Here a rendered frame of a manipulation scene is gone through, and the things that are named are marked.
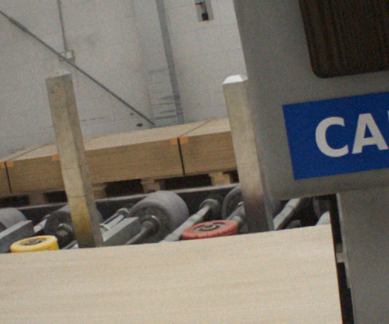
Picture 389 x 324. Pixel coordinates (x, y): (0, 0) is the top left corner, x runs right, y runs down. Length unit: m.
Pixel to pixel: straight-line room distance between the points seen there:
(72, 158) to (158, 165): 5.13
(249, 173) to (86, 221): 0.29
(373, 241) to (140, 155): 6.42
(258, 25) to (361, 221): 0.06
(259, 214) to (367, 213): 1.17
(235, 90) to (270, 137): 1.16
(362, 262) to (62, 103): 1.26
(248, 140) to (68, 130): 0.30
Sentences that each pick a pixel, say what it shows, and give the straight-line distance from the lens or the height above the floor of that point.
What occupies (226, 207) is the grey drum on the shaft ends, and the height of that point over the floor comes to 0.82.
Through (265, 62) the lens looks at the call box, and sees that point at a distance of 0.24.
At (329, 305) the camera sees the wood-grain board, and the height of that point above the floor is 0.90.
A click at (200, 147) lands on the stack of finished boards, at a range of 6.50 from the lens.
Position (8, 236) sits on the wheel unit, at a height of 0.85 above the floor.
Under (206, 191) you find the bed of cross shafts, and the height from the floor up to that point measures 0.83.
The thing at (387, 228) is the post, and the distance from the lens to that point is 0.26.
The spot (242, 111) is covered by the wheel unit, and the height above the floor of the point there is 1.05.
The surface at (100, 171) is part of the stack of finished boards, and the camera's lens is 6.84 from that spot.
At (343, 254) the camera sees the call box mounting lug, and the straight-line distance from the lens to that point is 0.27.
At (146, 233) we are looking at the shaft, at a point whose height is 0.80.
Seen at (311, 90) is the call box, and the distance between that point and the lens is 0.24.
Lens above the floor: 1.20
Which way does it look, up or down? 8 degrees down
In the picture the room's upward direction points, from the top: 10 degrees counter-clockwise
